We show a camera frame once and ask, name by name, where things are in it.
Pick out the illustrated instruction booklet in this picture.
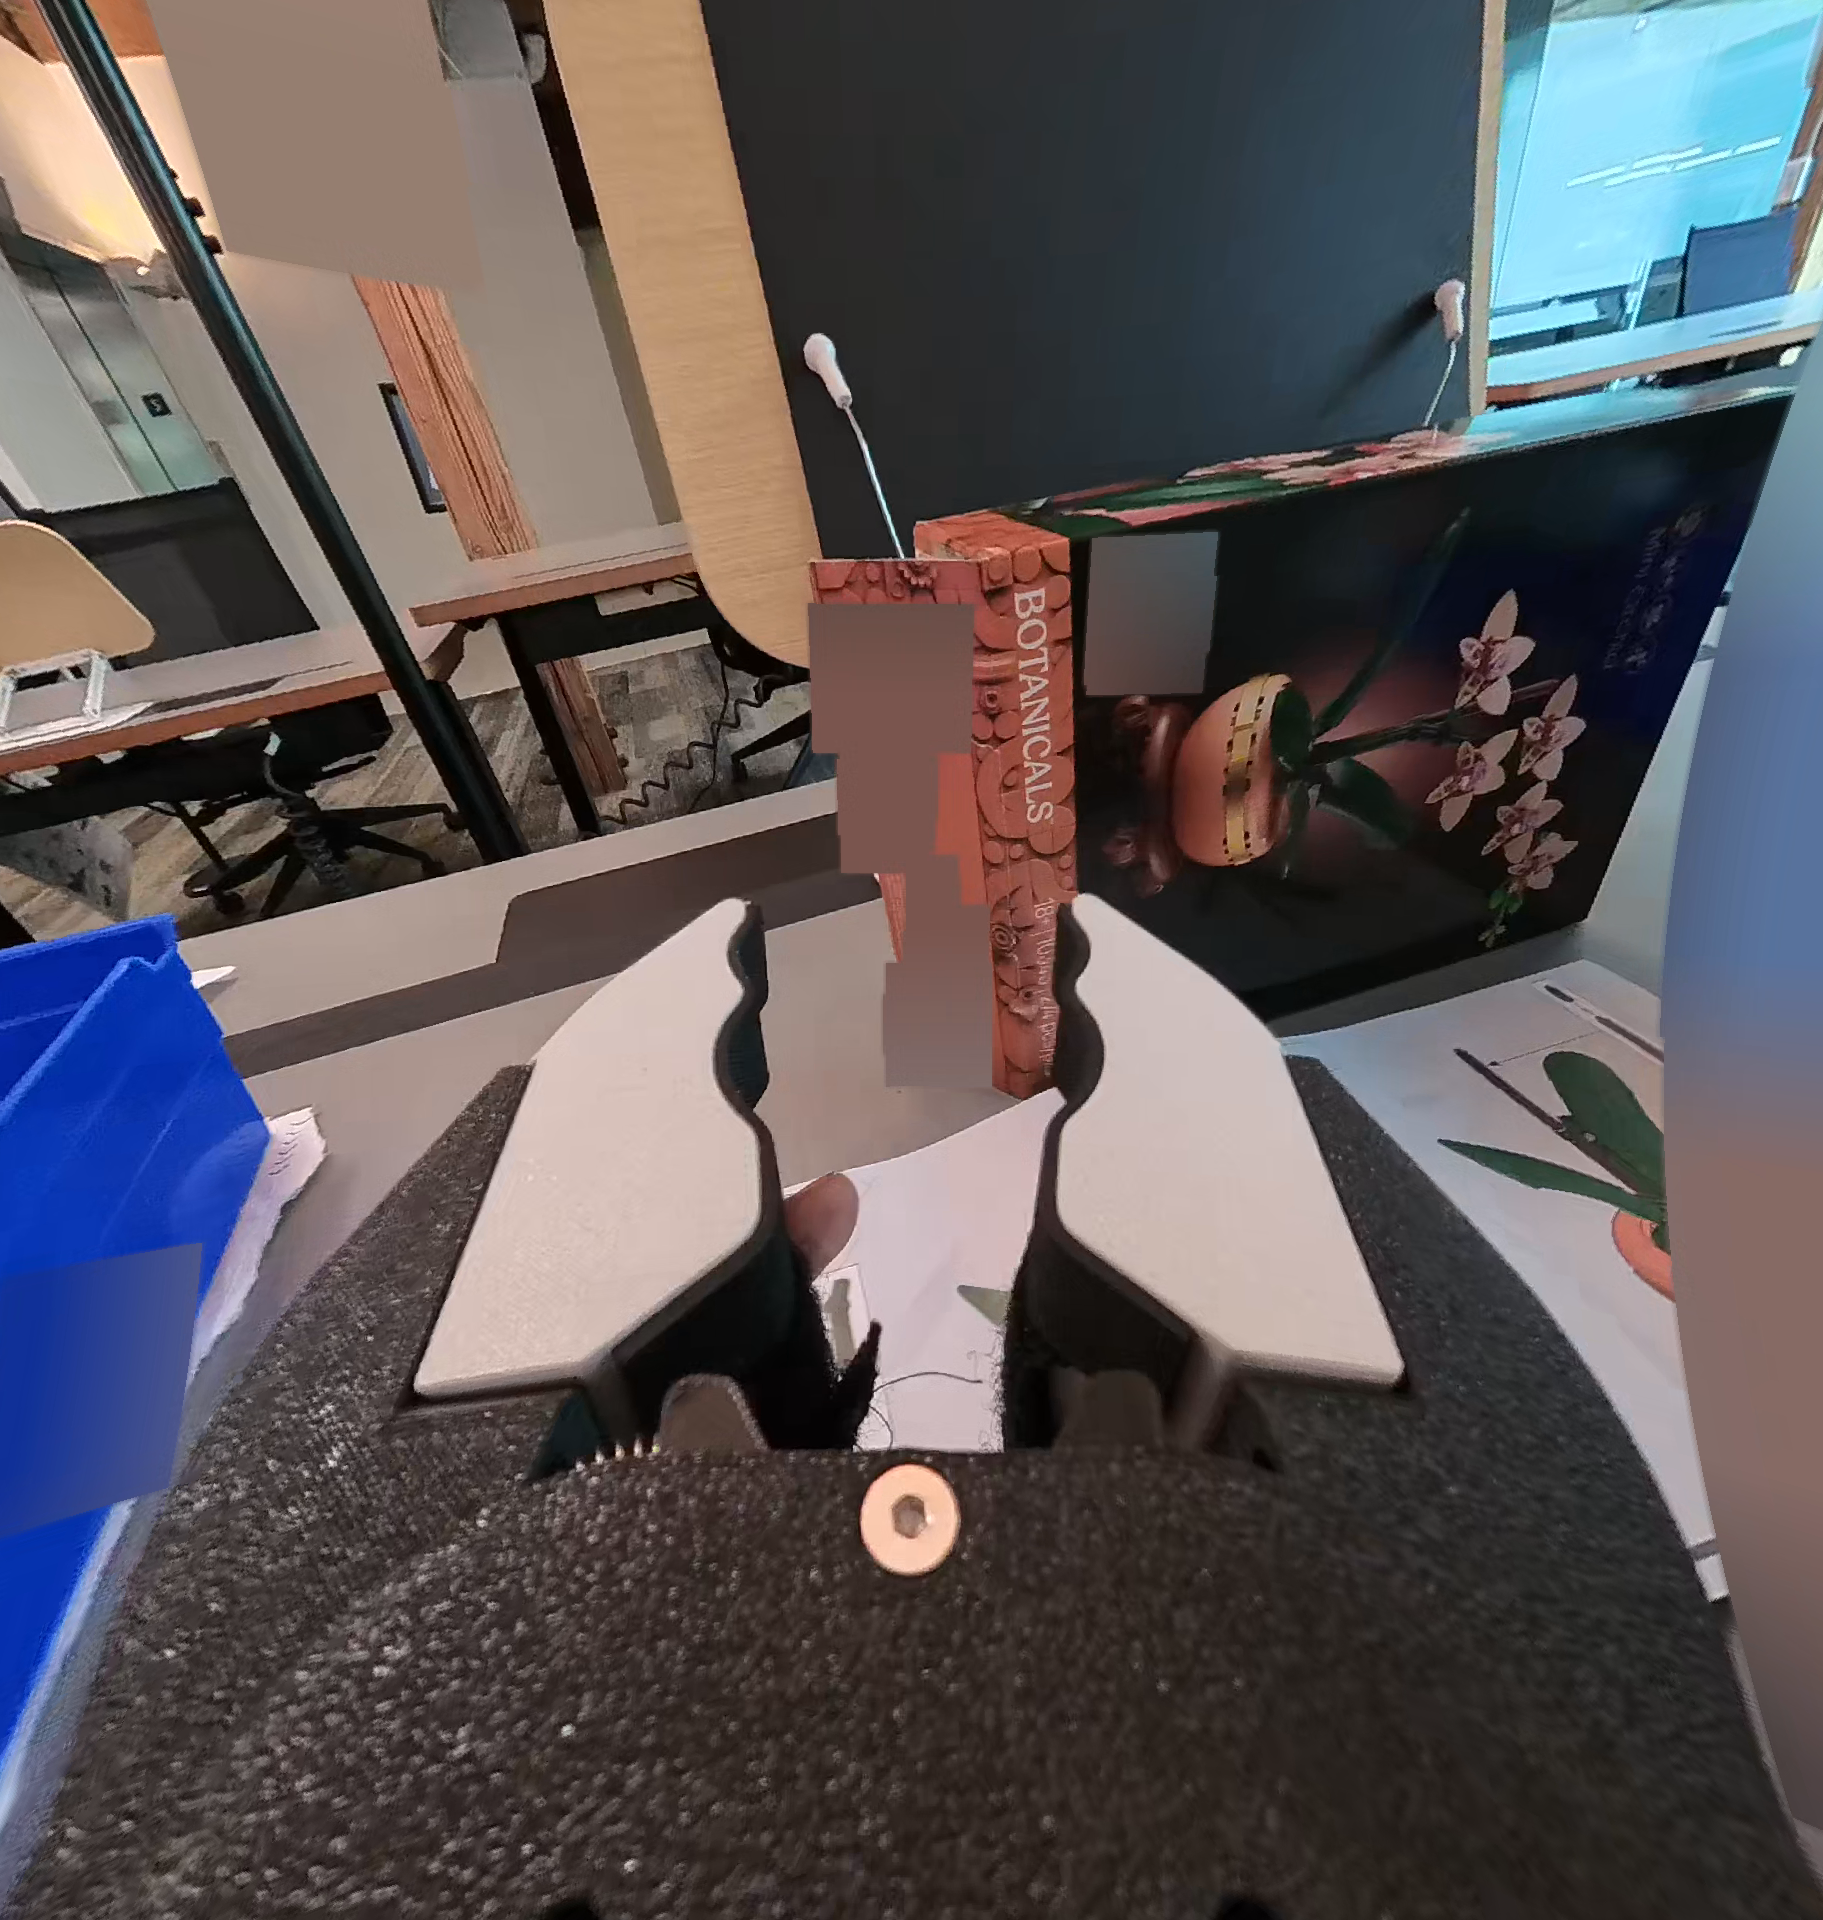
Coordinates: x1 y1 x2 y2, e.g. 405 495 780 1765
813 960 1731 1561

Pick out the grey desk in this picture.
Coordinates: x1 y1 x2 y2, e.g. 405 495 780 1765
175 781 1735 1605

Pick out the torn white paper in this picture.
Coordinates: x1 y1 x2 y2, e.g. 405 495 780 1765
190 1107 328 1358

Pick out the person's left hand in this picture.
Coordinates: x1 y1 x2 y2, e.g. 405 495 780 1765
787 1174 863 1269

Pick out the wooden post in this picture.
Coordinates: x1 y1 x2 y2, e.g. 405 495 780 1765
353 277 632 837

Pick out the white tipped wire rod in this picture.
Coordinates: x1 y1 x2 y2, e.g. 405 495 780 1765
802 332 908 559
1424 281 1471 437

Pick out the black partition panel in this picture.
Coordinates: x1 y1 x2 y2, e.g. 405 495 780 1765
700 0 1506 570

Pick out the blue plastic bin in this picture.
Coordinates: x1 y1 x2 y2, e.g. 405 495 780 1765
0 915 275 1877

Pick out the tan moulded chair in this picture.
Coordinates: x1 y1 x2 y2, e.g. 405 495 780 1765
0 516 159 694

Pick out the wooden table black frame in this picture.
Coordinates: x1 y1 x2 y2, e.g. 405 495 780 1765
0 622 473 953
408 542 721 837

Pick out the clear acrylic stand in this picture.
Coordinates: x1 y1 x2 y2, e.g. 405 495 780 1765
0 647 115 739

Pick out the wood framed glass window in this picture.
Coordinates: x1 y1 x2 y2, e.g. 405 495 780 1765
1473 0 1823 408

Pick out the black computer monitor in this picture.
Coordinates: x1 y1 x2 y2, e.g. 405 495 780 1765
1675 207 1801 319

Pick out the light wood curved panel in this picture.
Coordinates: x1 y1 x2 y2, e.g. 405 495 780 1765
541 0 826 673

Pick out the black coiled cable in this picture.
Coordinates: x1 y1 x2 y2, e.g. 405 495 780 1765
638 657 766 829

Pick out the black office chair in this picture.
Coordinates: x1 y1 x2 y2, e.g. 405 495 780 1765
175 726 454 918

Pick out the framed wall picture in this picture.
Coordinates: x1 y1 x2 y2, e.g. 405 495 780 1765
376 381 453 516

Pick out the orchid picture toy brick box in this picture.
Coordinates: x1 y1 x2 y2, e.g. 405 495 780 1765
809 391 1801 1103

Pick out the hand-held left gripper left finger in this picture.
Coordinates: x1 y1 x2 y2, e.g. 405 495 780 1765
413 897 826 1407

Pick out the black metal pole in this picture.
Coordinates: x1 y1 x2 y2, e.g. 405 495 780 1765
39 0 533 868

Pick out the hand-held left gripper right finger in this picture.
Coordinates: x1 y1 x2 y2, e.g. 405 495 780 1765
1008 891 1407 1399

